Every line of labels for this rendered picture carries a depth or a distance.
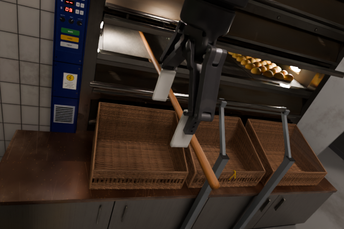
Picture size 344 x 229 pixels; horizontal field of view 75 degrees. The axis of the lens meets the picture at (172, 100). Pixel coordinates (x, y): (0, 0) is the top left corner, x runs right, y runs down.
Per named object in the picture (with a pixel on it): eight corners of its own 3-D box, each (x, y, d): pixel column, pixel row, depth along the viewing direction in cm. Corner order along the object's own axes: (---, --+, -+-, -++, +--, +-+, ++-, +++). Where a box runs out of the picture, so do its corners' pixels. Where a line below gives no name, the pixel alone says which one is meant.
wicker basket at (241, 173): (168, 138, 181) (178, 110, 168) (227, 141, 201) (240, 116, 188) (187, 189, 142) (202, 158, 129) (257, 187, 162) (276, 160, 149)
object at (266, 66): (222, 49, 237) (224, 44, 235) (258, 57, 254) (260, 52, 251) (253, 74, 188) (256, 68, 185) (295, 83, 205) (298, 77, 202)
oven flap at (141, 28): (103, 22, 111) (102, 20, 128) (343, 78, 174) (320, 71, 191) (104, 17, 110) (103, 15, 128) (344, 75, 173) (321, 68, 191)
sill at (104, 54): (97, 54, 139) (97, 48, 137) (305, 92, 203) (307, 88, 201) (96, 58, 134) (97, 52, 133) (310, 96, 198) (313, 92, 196)
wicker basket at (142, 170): (92, 132, 161) (98, 100, 148) (166, 138, 180) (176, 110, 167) (86, 190, 121) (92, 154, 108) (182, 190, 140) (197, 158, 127)
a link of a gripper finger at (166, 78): (162, 69, 43) (161, 68, 43) (152, 100, 46) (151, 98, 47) (176, 72, 44) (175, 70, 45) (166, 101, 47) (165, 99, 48)
